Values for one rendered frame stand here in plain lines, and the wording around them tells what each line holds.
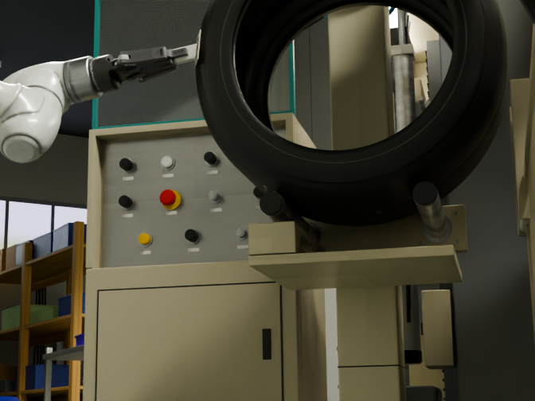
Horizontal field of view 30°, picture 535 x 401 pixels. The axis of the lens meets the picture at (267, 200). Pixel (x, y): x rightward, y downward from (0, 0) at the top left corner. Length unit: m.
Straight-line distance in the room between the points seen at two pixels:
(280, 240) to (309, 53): 6.37
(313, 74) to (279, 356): 5.77
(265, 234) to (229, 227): 0.72
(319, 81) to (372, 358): 5.92
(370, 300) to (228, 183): 0.60
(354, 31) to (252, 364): 0.82
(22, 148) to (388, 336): 0.84
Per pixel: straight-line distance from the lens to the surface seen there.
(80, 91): 2.11
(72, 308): 8.23
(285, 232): 1.81
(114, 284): 2.56
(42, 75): 2.11
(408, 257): 1.77
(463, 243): 2.12
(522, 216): 2.08
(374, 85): 2.25
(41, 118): 1.99
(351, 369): 2.14
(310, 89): 8.03
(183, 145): 2.62
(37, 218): 10.86
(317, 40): 8.08
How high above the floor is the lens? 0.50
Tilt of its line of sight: 13 degrees up
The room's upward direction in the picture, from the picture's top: 1 degrees counter-clockwise
